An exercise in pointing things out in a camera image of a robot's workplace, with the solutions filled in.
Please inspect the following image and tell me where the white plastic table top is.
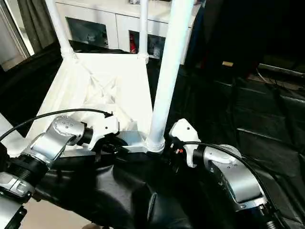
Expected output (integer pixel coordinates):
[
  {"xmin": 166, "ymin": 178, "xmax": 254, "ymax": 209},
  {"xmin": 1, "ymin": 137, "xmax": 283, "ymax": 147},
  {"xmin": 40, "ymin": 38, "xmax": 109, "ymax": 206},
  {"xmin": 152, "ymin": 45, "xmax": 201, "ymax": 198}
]
[{"xmin": 7, "ymin": 52, "xmax": 166, "ymax": 157}]

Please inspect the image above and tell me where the small red bottle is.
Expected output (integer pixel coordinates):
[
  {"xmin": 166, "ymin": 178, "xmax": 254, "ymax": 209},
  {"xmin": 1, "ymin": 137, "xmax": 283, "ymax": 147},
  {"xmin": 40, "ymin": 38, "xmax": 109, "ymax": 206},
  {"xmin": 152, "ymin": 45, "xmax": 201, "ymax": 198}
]
[{"xmin": 129, "ymin": 32, "xmax": 136, "ymax": 53}]

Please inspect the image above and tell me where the black plastic mat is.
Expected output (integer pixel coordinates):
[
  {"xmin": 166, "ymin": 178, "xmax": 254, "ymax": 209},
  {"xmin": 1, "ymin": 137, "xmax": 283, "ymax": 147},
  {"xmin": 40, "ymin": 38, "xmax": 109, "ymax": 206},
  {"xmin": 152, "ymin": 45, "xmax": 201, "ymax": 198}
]
[{"xmin": 0, "ymin": 41, "xmax": 305, "ymax": 229}]

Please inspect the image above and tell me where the white glass-door cabinet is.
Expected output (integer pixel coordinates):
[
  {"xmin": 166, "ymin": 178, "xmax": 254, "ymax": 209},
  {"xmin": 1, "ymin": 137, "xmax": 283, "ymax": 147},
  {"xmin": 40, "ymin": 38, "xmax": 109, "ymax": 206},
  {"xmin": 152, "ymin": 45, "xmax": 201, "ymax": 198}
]
[{"xmin": 55, "ymin": 0, "xmax": 201, "ymax": 62}]

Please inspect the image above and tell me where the grey curtain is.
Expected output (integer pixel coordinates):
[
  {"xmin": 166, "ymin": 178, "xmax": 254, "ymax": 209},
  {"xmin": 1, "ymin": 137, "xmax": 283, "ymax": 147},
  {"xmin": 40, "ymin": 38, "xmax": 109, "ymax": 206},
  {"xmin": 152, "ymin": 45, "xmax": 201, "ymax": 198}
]
[{"xmin": 17, "ymin": 0, "xmax": 58, "ymax": 52}]

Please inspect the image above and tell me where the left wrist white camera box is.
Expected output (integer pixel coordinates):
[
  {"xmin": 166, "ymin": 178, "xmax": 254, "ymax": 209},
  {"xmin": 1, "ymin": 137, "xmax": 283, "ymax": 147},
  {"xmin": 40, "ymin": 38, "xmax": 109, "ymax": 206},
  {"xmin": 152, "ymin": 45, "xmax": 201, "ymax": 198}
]
[{"xmin": 86, "ymin": 114, "xmax": 121, "ymax": 151}]

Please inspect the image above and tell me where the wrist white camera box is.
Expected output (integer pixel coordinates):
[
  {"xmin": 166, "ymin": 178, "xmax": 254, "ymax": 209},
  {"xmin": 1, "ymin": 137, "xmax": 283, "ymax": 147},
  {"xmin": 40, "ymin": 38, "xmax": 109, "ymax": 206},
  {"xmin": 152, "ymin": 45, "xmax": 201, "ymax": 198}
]
[
  {"xmin": 86, "ymin": 114, "xmax": 121, "ymax": 151},
  {"xmin": 169, "ymin": 118, "xmax": 203, "ymax": 168}
]

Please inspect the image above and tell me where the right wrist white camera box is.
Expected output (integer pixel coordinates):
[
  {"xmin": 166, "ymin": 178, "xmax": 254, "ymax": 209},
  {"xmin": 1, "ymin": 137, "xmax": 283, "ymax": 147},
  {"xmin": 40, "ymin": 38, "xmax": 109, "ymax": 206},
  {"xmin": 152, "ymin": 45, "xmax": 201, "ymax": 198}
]
[{"xmin": 169, "ymin": 118, "xmax": 203, "ymax": 168}]

